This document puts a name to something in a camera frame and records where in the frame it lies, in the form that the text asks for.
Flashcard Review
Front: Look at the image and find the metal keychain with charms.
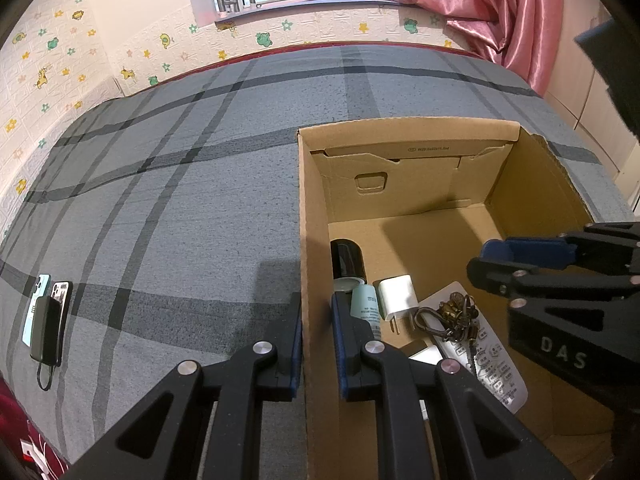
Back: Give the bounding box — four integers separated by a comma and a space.
412, 292, 480, 376

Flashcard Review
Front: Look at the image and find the white remote control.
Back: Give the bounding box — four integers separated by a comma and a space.
419, 282, 528, 414

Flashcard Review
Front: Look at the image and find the small white plug charger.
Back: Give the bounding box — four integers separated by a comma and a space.
378, 274, 418, 334

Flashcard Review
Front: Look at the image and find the brown cardboard box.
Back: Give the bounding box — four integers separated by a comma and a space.
297, 117, 623, 479

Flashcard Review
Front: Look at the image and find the light blue tube bottle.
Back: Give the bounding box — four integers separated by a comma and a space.
350, 283, 382, 340

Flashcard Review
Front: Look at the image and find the black cylindrical cap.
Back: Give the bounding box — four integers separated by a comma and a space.
330, 238, 367, 292

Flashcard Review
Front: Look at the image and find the large white power adapter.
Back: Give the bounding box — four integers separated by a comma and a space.
410, 346, 442, 420

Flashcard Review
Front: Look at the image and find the black power bank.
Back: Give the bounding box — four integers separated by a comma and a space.
30, 296, 60, 391

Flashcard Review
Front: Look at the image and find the beige wardrobe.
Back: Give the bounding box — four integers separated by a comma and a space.
544, 0, 639, 214

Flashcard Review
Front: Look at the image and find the phone with dark case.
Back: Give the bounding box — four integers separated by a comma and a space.
51, 281, 73, 366

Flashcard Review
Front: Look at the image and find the light green smartphone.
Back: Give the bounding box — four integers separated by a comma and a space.
22, 274, 51, 347

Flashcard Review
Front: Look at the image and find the grey plaid bed cover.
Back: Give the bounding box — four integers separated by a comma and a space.
1, 44, 631, 462

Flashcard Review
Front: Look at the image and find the pink satin curtain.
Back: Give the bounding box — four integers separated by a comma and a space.
397, 0, 563, 96

